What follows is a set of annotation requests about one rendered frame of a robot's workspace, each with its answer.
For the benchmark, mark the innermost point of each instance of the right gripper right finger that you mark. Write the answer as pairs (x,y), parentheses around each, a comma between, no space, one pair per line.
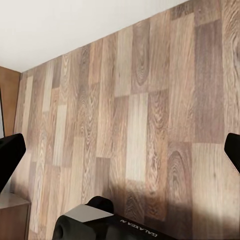
(232,149)

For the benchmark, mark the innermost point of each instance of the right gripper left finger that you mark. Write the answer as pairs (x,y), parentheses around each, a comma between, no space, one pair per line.
(12,149)

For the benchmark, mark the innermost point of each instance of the bench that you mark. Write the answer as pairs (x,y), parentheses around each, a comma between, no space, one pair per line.
(15,215)

